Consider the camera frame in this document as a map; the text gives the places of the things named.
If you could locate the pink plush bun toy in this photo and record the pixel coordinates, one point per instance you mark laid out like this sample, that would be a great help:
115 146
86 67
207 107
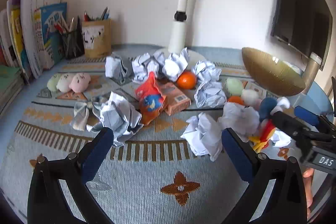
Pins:
80 81

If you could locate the green plush bun toy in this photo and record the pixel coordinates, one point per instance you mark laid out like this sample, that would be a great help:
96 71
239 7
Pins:
53 82

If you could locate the row of upright books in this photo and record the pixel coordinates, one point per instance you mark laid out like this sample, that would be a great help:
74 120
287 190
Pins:
39 29

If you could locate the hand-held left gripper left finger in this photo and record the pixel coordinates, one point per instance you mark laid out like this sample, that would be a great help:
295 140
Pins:
98 154

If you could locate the white grey paper ball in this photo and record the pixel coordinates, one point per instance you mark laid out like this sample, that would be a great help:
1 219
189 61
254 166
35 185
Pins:
114 66

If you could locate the blue lined paper ball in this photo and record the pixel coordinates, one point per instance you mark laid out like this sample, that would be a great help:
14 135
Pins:
118 116

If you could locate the beige monitor stand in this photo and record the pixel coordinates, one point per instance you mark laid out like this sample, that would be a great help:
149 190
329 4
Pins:
312 66

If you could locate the bunch of pens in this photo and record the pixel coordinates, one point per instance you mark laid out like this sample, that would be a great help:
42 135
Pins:
71 24
103 14

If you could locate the white plush bun toy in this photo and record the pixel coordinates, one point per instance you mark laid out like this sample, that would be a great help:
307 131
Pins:
63 83

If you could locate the gold ribbed bowl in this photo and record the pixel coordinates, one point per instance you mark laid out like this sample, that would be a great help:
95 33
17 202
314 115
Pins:
270 74

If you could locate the person's right hand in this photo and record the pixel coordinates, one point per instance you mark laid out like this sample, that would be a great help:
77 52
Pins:
309 187

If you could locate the black mesh pen holder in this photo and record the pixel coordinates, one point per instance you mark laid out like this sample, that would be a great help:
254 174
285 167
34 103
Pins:
72 44

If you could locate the orange carton box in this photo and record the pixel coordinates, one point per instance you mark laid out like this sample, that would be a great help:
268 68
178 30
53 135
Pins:
176 99

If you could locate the blue white plush doll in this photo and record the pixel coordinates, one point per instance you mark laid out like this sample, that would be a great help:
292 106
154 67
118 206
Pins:
266 107

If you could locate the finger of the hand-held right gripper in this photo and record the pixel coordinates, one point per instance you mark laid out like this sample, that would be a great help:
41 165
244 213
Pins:
305 113
287 123

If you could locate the stack of green books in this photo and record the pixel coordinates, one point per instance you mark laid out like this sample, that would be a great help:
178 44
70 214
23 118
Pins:
9 85

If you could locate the brown paper pen holder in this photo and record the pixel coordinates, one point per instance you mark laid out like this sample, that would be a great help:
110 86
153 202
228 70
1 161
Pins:
95 37

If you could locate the orange mandarin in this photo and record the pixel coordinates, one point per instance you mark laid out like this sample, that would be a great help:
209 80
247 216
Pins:
235 100
187 79

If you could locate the pale green round plush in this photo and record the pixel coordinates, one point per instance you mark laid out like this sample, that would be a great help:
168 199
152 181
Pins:
233 86

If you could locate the grey plaid cloth bow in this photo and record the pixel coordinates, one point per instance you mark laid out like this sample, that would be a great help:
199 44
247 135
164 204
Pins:
82 112

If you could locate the orange snack bag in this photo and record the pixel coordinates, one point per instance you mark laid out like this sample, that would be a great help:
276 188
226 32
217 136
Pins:
149 102

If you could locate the patterned woven table mat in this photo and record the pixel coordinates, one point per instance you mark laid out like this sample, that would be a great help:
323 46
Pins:
168 166

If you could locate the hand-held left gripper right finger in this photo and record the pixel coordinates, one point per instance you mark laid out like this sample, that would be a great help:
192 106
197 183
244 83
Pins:
237 155

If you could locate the black monitor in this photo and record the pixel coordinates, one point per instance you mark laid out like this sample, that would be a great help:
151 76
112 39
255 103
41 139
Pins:
296 3

